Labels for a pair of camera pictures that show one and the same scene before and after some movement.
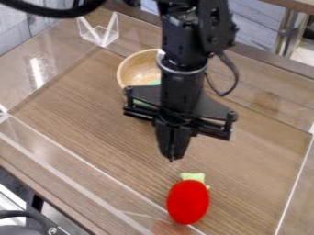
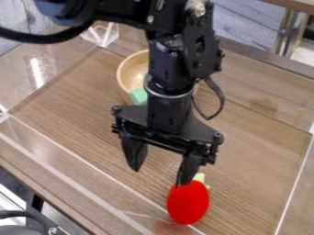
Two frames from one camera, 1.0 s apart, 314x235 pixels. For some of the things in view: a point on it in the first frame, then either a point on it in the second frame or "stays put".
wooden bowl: [137, 69] stays put
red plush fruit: [187, 198] stays put
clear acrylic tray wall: [36, 164] stays put
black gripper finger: [164, 133] → [136, 151]
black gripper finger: [181, 135] → [188, 168]
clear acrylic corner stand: [99, 36] stays put
